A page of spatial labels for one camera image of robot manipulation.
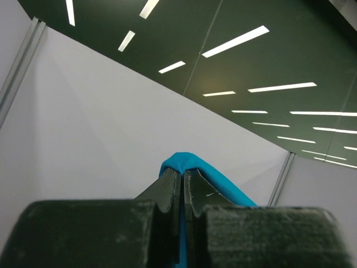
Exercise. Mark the right corner aluminium post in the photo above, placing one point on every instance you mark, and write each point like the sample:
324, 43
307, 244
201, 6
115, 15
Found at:
278, 187

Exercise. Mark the left corner aluminium post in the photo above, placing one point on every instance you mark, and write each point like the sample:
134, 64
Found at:
20, 65

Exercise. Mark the corner aluminium post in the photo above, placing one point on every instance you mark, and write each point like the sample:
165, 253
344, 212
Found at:
278, 187
20, 65

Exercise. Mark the bright blue t shirt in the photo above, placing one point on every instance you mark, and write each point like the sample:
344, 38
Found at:
206, 173

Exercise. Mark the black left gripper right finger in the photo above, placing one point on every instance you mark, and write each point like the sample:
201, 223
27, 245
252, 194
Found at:
222, 234

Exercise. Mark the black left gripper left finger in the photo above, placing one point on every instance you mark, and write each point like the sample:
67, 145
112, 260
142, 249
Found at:
139, 232

